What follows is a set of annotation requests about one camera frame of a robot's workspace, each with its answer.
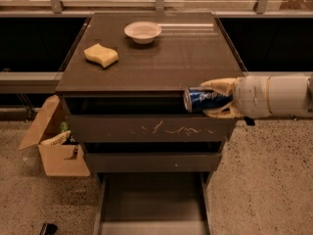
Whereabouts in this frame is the white ceramic bowl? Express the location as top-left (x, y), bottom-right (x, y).
top-left (124, 22), bottom-right (162, 44)

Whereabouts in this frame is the metal window railing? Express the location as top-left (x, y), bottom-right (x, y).
top-left (0, 0), bottom-right (313, 95)

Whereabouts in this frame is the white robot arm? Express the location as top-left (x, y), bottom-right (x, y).
top-left (201, 74), bottom-right (312, 118)

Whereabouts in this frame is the beige snack bag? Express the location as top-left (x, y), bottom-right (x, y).
top-left (40, 130), bottom-right (71, 145)

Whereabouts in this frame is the middle dark drawer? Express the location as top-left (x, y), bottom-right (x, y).
top-left (85, 142), bottom-right (222, 172)

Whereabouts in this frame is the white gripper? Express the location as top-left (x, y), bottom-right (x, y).
top-left (200, 75), bottom-right (270, 118)

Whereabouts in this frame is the yellow wavy sponge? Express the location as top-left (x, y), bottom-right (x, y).
top-left (84, 44), bottom-right (118, 69)

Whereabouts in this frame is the dark brown drawer cabinet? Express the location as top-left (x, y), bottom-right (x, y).
top-left (54, 12), bottom-right (256, 184)

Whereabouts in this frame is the top drawer with scratches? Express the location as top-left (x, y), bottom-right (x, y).
top-left (63, 95), bottom-right (236, 143)

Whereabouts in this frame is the black object on floor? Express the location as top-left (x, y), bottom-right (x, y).
top-left (39, 223), bottom-right (58, 235)

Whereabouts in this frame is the green packet in box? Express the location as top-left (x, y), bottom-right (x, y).
top-left (60, 121), bottom-right (69, 133)

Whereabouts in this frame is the open bottom drawer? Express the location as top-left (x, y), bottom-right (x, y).
top-left (93, 172), bottom-right (211, 235)

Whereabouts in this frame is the open cardboard box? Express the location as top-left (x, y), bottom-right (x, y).
top-left (20, 95), bottom-right (90, 176)

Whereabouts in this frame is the blue pepsi can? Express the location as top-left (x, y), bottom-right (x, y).
top-left (184, 88), bottom-right (233, 113)

